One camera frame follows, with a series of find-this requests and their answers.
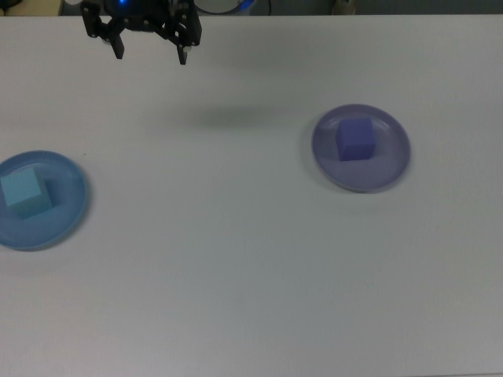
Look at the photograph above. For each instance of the white round blue-rimmed object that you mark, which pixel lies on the white round blue-rimmed object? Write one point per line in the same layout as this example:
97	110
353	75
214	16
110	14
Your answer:
224	7

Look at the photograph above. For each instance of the purple foam cube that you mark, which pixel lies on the purple foam cube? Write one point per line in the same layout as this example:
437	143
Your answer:
355	139

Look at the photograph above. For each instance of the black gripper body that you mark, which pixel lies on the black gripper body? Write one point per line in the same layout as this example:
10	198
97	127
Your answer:
145	21

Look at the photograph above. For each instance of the cyan foam cube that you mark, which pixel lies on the cyan foam cube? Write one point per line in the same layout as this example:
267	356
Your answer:
25	192

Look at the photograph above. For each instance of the pale background object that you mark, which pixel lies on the pale background object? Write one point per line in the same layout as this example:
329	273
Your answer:
344	6

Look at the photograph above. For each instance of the purple plate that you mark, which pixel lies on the purple plate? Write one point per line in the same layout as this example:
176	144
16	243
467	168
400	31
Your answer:
393	157

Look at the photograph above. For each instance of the light blue plate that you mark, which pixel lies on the light blue plate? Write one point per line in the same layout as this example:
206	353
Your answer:
67	212

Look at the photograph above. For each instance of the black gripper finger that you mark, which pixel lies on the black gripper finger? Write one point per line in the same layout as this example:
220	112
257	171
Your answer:
114	37
188	29

